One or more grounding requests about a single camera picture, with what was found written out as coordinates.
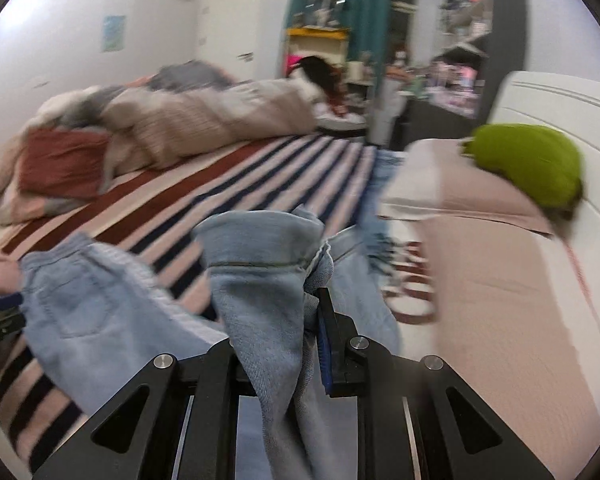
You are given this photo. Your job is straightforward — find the light blue wall poster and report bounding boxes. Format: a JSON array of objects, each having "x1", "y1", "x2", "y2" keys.
[{"x1": 101, "y1": 15, "x2": 126, "y2": 53}]

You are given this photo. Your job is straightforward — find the white hanging cloth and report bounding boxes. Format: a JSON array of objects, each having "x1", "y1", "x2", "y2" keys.
[{"x1": 369, "y1": 77, "x2": 410, "y2": 148}]

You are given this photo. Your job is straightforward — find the green cushion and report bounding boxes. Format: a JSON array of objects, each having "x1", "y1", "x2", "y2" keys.
[{"x1": 462, "y1": 122, "x2": 586, "y2": 211}]

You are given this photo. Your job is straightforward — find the white door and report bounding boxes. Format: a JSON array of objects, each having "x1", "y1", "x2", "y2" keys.
[{"x1": 200, "y1": 0, "x2": 267, "y2": 83}]

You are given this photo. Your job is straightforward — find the pinkish beige blanket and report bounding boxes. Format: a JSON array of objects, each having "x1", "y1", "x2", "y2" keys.
[{"x1": 395, "y1": 210, "x2": 600, "y2": 480}]

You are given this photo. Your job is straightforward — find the white headboard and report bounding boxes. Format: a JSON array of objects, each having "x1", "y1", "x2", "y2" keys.
[{"x1": 485, "y1": 70, "x2": 600, "y2": 421}]

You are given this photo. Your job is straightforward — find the dark shelf unit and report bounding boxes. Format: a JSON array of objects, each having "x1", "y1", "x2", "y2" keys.
[{"x1": 405, "y1": 0, "x2": 528, "y2": 151}]

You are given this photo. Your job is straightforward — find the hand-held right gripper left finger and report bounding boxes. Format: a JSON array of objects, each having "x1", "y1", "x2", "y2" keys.
[{"x1": 32, "y1": 338, "x2": 242, "y2": 480}]

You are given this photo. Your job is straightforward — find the beige grey red quilt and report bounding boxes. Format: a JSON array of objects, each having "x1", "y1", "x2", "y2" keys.
[{"x1": 0, "y1": 60, "x2": 318, "y2": 226}]

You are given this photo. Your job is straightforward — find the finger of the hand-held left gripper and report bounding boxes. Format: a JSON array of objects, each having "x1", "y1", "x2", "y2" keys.
[{"x1": 0, "y1": 292, "x2": 27, "y2": 356}]

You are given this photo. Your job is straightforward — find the teal curtain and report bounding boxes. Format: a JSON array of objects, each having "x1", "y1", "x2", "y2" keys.
[{"x1": 282, "y1": 0, "x2": 395, "y2": 81}]

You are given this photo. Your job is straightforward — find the yellow shelf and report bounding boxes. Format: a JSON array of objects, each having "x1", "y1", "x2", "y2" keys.
[{"x1": 286, "y1": 26, "x2": 352, "y2": 68}]

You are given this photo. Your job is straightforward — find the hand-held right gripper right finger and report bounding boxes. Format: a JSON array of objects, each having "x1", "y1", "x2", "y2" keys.
[{"x1": 316, "y1": 287, "x2": 556, "y2": 480}]

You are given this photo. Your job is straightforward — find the striped bed sheet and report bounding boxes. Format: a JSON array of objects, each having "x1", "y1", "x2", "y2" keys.
[{"x1": 0, "y1": 130, "x2": 438, "y2": 473}]

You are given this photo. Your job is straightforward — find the light blue denim pants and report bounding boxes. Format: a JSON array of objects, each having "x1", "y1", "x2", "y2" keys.
[{"x1": 19, "y1": 147, "x2": 406, "y2": 480}]

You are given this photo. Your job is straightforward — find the beige pillow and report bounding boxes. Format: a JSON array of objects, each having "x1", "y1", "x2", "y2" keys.
[{"x1": 380, "y1": 137, "x2": 556, "y2": 236}]

